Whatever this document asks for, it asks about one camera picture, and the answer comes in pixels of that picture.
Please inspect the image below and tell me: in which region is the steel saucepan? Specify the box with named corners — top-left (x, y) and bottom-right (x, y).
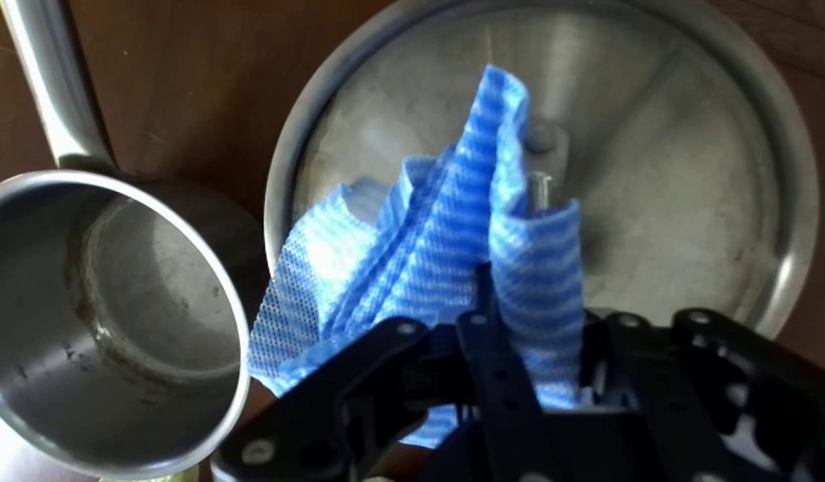
top-left (0, 0), bottom-right (268, 478)

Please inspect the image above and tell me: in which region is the steel pot lid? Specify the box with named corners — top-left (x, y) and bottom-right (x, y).
top-left (264, 0), bottom-right (819, 336)

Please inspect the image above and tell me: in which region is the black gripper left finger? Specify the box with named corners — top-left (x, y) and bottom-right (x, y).
top-left (455, 264), bottom-right (556, 482)

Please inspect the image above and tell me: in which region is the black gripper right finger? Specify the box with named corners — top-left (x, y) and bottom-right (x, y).
top-left (597, 308), bottom-right (782, 482)

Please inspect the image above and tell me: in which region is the blue striped towel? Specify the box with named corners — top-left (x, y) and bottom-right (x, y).
top-left (248, 67), bottom-right (585, 410)

